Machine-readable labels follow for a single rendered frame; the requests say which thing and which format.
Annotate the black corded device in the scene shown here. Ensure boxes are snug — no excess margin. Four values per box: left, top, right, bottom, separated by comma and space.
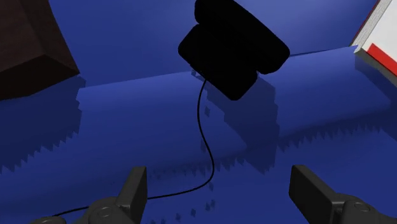
52, 0, 291, 218

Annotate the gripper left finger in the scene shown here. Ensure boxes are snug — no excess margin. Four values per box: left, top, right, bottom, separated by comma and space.
30, 166, 148, 224

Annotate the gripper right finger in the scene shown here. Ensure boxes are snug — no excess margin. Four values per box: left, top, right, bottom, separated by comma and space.
288, 164, 397, 224

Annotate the dark brown robot stand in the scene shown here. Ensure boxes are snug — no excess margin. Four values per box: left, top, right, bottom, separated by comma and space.
0, 0, 81, 101

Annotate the blue sofa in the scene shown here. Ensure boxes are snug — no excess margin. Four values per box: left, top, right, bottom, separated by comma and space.
0, 0, 397, 224

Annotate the white and red book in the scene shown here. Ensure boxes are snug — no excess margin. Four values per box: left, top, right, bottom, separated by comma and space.
349, 0, 397, 88

